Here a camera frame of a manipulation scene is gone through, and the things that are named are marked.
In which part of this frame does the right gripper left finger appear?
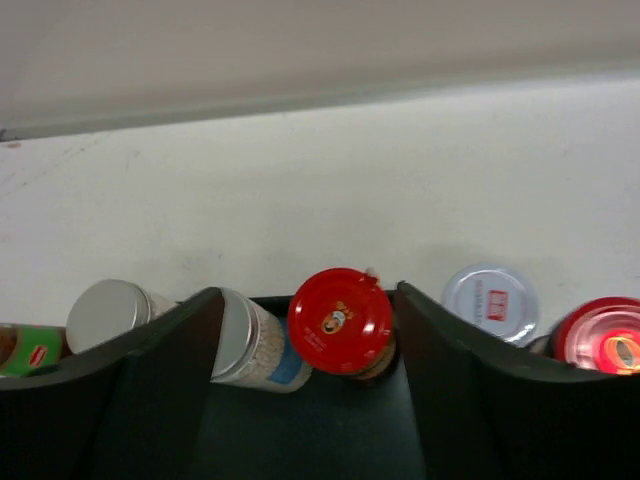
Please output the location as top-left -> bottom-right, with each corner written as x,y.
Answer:
1,288 -> 223,479

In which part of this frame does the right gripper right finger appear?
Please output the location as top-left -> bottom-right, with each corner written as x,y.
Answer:
395,282 -> 639,479

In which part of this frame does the silver lid white granule jar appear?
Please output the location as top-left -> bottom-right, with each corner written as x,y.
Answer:
66,279 -> 178,354

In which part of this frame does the white lid brown spice jar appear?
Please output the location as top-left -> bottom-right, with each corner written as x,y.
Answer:
442,263 -> 540,346

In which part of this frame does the yellow cap sauce bottle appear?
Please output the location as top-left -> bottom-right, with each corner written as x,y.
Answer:
0,324 -> 70,378

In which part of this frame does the silver lid blue label jar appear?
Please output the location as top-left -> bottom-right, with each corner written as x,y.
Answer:
211,288 -> 312,394

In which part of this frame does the red lid sauce jar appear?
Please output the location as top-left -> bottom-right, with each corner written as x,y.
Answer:
550,297 -> 639,375
287,267 -> 398,383

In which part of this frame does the black tray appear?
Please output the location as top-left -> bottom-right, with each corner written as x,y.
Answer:
194,294 -> 431,480

